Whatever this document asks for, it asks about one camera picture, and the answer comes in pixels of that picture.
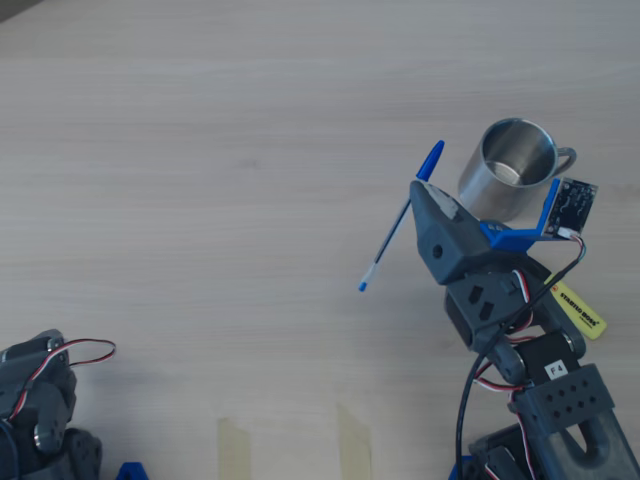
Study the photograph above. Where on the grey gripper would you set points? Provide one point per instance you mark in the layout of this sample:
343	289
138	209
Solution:
442	246

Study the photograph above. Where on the blue capped ballpoint pen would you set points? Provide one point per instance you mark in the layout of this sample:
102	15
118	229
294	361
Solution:
430	162

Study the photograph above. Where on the idle grey robot arm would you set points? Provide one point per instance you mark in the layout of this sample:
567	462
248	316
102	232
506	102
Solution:
50	395

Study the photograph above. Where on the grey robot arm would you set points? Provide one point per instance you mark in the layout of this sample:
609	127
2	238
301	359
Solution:
565	395

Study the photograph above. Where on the silver steel cup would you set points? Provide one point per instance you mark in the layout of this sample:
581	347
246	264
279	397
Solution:
480	195

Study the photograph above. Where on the yellow highlighter with black cap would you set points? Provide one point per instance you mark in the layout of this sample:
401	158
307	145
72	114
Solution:
582	312

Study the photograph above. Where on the beige tape strip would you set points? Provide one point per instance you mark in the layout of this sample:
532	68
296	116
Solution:
234	450
354	445

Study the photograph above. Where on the blue base clamp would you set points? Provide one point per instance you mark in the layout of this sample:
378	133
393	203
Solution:
132	472
454	472

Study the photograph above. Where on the camera board on blue mount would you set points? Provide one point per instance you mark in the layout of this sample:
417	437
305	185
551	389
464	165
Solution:
572	205

